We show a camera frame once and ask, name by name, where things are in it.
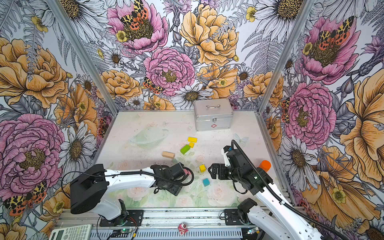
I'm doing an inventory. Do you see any yellow rectangular block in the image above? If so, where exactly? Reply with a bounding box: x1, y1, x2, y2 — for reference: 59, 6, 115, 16
188, 137, 198, 143

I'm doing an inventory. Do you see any teal cube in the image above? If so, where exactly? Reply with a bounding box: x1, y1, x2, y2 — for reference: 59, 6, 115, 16
203, 179, 210, 187

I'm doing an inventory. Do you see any pink toy figure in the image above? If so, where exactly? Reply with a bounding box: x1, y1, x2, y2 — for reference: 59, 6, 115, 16
178, 223, 189, 236

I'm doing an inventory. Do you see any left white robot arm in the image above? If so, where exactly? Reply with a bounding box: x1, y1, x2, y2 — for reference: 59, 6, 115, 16
70, 163, 194, 222

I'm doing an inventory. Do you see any natural wood block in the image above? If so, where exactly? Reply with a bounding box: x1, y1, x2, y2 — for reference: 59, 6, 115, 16
162, 152, 175, 159

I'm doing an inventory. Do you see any silver metal case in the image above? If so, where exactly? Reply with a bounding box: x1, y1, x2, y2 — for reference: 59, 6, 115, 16
194, 99, 234, 132

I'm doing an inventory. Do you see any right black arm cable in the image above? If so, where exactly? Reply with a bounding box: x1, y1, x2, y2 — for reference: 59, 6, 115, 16
230, 139, 349, 240

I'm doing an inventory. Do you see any white calculator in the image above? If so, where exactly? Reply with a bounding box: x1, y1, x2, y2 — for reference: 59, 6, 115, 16
49, 224, 92, 240

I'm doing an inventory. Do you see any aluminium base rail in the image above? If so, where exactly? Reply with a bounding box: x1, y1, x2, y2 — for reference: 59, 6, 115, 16
56, 207, 243, 230

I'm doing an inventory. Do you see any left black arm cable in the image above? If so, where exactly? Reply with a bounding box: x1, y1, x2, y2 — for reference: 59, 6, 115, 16
61, 165, 195, 208

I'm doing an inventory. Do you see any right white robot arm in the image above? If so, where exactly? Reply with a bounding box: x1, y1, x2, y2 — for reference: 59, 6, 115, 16
208, 146, 325, 240

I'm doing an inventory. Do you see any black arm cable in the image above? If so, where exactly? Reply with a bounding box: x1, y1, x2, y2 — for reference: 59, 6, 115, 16
230, 139, 349, 240
61, 165, 195, 208

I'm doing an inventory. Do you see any green rectangular block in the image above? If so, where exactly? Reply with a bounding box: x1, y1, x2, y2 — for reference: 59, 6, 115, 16
180, 145, 191, 155

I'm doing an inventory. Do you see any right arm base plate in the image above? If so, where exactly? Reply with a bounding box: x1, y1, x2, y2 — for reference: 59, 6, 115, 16
219, 209, 259, 227

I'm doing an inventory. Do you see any orange cup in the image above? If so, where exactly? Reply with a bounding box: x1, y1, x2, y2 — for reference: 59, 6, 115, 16
259, 160, 272, 172

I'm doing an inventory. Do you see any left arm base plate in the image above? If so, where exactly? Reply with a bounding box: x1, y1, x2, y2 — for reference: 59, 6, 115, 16
99, 210, 144, 227

